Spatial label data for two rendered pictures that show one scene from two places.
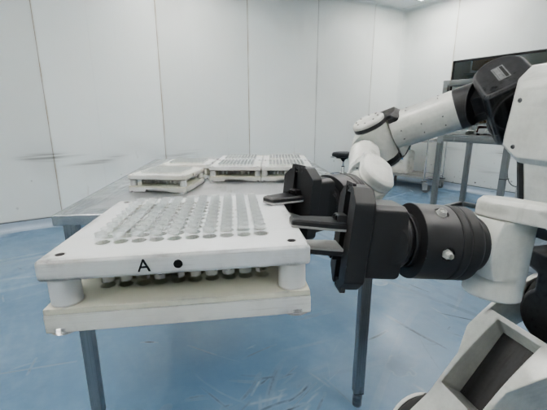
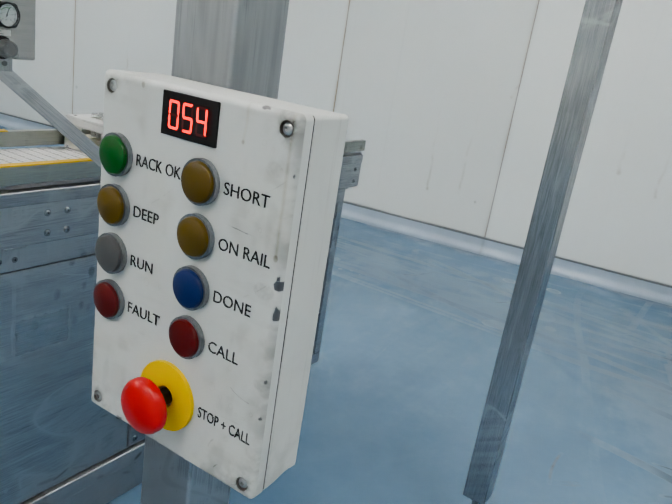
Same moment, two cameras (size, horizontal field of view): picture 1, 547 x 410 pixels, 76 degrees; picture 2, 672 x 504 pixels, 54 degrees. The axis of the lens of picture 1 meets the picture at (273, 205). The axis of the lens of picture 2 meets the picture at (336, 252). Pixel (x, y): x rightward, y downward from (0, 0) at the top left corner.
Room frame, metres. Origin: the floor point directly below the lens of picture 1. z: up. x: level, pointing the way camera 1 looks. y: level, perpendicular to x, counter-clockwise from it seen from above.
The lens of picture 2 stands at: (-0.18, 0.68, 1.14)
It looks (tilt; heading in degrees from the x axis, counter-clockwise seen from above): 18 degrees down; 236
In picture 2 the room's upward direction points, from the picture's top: 9 degrees clockwise
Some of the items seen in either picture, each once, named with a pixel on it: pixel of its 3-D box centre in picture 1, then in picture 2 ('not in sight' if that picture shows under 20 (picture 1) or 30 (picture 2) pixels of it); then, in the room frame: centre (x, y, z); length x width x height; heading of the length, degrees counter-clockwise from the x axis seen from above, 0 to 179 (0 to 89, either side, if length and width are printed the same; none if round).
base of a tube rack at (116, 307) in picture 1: (195, 261); not in sight; (0.42, 0.10, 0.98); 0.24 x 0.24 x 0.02; 7
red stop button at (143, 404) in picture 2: not in sight; (159, 398); (-0.32, 0.28, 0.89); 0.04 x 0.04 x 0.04; 25
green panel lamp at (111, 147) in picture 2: not in sight; (113, 154); (-0.29, 0.22, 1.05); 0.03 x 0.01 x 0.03; 115
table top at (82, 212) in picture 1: (229, 177); not in sight; (1.88, 0.23, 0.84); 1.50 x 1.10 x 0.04; 6
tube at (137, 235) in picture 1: (142, 265); not in sight; (0.33, 0.13, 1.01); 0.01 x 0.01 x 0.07
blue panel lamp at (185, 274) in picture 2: not in sight; (188, 288); (-0.33, 0.29, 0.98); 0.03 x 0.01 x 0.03; 115
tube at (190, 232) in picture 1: (194, 262); not in sight; (0.34, 0.08, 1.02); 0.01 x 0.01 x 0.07
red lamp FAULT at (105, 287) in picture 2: not in sight; (106, 299); (-0.29, 0.22, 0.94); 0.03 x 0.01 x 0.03; 115
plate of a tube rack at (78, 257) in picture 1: (192, 224); not in sight; (0.42, 0.10, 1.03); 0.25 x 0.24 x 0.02; 7
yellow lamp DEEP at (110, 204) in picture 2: not in sight; (111, 205); (-0.29, 0.22, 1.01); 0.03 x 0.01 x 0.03; 115
